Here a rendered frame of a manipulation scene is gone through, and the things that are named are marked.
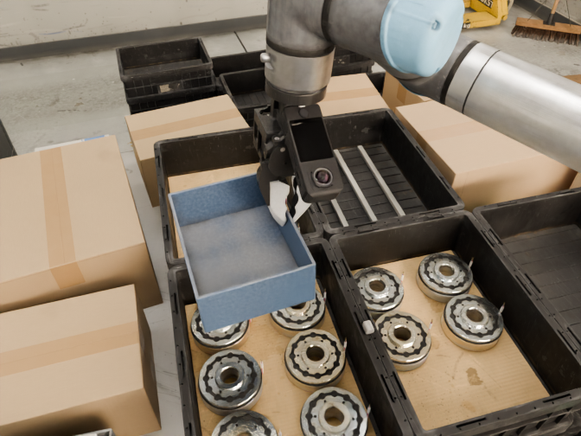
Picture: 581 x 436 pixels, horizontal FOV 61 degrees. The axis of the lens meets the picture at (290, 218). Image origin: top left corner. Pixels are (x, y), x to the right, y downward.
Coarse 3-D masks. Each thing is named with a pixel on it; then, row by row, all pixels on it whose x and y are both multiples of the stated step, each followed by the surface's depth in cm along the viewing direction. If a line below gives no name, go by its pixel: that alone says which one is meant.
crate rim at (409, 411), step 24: (432, 216) 97; (456, 216) 97; (336, 240) 92; (504, 264) 88; (528, 288) 84; (384, 360) 74; (576, 360) 74; (408, 408) 69; (528, 408) 69; (552, 408) 70; (432, 432) 66; (456, 432) 66; (480, 432) 68
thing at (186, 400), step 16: (304, 240) 92; (320, 240) 92; (176, 272) 87; (336, 272) 88; (176, 288) 84; (176, 304) 83; (352, 304) 82; (176, 320) 79; (176, 336) 77; (368, 336) 77; (176, 352) 75; (368, 352) 75; (384, 368) 73; (384, 384) 71; (192, 416) 68; (400, 416) 68; (192, 432) 66; (400, 432) 67
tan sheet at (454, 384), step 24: (384, 264) 101; (408, 264) 101; (408, 288) 96; (408, 312) 92; (432, 312) 92; (432, 336) 89; (504, 336) 89; (432, 360) 85; (456, 360) 85; (480, 360) 85; (504, 360) 85; (408, 384) 82; (432, 384) 82; (456, 384) 82; (480, 384) 82; (504, 384) 82; (528, 384) 82; (432, 408) 79; (456, 408) 79; (480, 408) 79; (504, 408) 79
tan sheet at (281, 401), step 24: (192, 312) 92; (192, 336) 89; (264, 336) 89; (336, 336) 89; (192, 360) 85; (264, 360) 85; (312, 360) 85; (264, 384) 82; (288, 384) 82; (264, 408) 79; (288, 408) 79; (288, 432) 76
